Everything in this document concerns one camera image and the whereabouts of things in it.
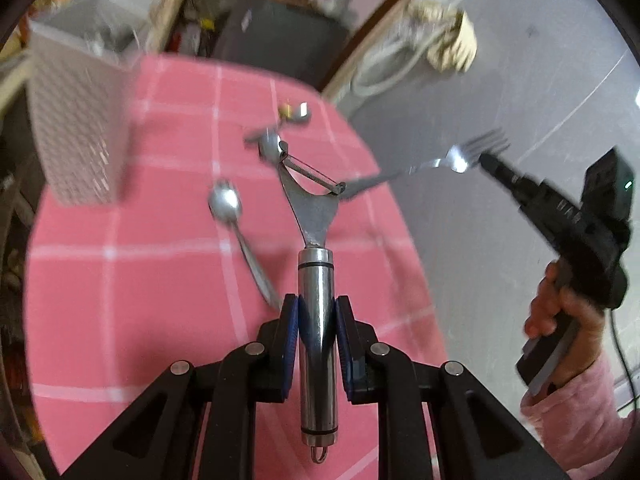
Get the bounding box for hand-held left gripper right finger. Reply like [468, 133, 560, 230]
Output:
[334, 295, 571, 480]

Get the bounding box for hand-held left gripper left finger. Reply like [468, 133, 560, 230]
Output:
[60, 294, 301, 480]

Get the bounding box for steel peeler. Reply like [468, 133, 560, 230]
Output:
[276, 141, 347, 465]

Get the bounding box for person's right hand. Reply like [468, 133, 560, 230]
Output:
[524, 260, 607, 387]

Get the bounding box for steel fork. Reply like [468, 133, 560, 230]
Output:
[340, 128, 511, 201]

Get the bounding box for white perforated utensil holder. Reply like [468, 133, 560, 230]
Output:
[27, 22, 136, 207]

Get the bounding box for person's right forearm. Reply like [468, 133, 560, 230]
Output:
[520, 355, 640, 480]

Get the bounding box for pink checked tablecloth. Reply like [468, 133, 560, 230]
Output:
[22, 55, 448, 480]

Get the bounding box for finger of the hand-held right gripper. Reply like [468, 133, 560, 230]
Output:
[479, 152, 543, 206]

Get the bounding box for black cable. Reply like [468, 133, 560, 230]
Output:
[607, 305, 637, 413]

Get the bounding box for cream rubber gloves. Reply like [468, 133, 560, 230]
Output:
[427, 7, 478, 73]

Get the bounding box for white hose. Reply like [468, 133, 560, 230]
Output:
[350, 25, 451, 98]

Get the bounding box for grey cabinet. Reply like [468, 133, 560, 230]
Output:
[212, 0, 351, 78]

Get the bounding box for wooden door frame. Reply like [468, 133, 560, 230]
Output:
[147, 0, 451, 108]

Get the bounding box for steel spoon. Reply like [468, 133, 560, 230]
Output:
[207, 179, 283, 311]

